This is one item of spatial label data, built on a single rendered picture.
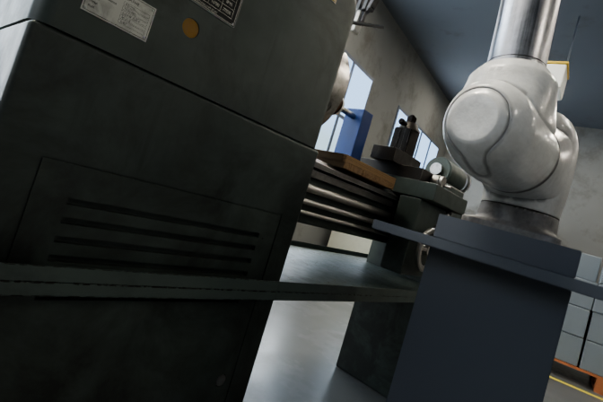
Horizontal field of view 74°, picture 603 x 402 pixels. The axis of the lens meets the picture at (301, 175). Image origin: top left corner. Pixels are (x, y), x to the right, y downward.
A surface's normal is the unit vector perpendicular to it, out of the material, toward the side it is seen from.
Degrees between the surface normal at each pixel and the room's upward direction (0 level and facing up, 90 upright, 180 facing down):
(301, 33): 90
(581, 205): 90
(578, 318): 90
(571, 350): 90
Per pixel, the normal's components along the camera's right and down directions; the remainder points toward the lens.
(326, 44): 0.71, 0.18
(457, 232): -0.54, -0.22
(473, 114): -0.70, -0.15
